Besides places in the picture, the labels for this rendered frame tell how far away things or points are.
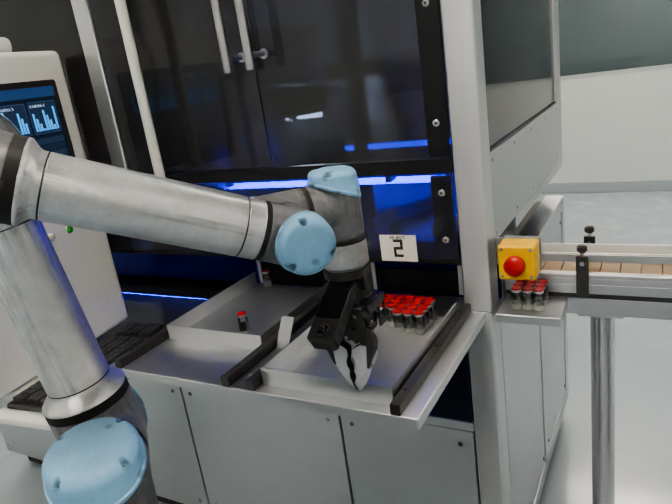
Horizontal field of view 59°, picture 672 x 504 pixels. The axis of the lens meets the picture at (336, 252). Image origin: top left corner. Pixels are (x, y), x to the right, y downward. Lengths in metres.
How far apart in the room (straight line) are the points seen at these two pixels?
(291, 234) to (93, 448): 0.35
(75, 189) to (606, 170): 5.44
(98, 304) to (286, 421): 0.60
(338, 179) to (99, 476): 0.48
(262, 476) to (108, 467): 1.15
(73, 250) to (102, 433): 0.92
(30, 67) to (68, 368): 0.96
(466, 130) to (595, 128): 4.65
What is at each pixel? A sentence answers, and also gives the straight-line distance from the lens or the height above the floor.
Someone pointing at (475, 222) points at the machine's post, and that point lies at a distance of 1.22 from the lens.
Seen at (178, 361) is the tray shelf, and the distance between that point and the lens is 1.29.
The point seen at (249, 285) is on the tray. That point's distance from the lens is 1.61.
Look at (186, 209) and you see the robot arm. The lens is 0.68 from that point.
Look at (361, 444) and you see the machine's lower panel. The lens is 1.61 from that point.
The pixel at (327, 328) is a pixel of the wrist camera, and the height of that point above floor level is 1.05.
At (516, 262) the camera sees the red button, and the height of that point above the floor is 1.01.
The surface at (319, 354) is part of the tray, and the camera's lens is 1.18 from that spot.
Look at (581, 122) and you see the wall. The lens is 5.82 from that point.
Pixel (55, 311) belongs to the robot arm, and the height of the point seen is 1.16.
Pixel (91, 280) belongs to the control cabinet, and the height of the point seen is 0.96.
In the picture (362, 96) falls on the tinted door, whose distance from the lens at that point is 1.26.
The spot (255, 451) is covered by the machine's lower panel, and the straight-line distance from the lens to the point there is 1.84.
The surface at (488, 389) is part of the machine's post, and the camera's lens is 1.37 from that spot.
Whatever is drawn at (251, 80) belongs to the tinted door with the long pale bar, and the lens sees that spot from 1.40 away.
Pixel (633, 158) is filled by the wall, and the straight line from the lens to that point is 5.84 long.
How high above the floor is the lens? 1.41
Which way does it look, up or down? 17 degrees down
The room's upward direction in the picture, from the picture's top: 8 degrees counter-clockwise
